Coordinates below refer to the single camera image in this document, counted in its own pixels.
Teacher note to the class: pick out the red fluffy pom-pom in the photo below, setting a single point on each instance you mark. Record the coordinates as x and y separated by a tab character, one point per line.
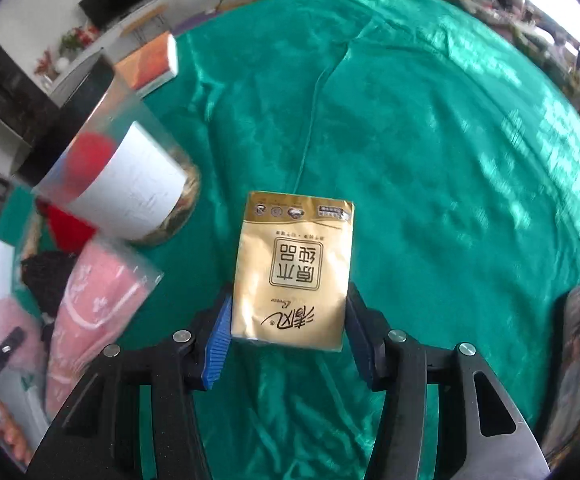
70	232

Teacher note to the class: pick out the dark glass cabinet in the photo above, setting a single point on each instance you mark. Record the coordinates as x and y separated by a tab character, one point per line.
5	95

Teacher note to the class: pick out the person's left hand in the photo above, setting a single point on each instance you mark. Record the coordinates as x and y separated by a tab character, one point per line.
7	435

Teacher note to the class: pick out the green potted plant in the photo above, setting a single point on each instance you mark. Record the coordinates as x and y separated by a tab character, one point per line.
77	40

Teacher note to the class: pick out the green tablecloth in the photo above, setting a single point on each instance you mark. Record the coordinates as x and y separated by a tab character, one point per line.
445	160

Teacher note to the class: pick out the pink towel in plastic wrap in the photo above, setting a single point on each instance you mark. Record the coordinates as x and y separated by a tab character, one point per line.
95	310

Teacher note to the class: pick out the purple floor mat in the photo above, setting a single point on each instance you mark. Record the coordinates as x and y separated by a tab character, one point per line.
197	22

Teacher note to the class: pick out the gold tissue packet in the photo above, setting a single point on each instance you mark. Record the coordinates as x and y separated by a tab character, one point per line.
295	270

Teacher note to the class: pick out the black knit item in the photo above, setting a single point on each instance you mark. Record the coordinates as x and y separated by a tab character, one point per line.
45	275

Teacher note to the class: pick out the orange book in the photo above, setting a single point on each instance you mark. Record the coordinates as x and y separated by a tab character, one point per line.
147	62

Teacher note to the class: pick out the red flower bouquet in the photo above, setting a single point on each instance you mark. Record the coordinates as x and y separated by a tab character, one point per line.
45	62

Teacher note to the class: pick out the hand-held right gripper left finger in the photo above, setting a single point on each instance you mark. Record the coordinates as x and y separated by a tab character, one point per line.
217	345

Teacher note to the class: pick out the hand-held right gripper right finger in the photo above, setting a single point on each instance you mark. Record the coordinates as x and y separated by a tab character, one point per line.
360	342

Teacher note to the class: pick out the clear wrapped packet on cloth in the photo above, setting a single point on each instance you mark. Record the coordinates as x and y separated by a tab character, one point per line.
130	175

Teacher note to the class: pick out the pink fuzzy cloth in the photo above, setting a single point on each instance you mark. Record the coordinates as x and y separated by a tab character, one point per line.
25	330

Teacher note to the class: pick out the white television console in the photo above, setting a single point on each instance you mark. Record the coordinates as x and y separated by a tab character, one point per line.
115	37

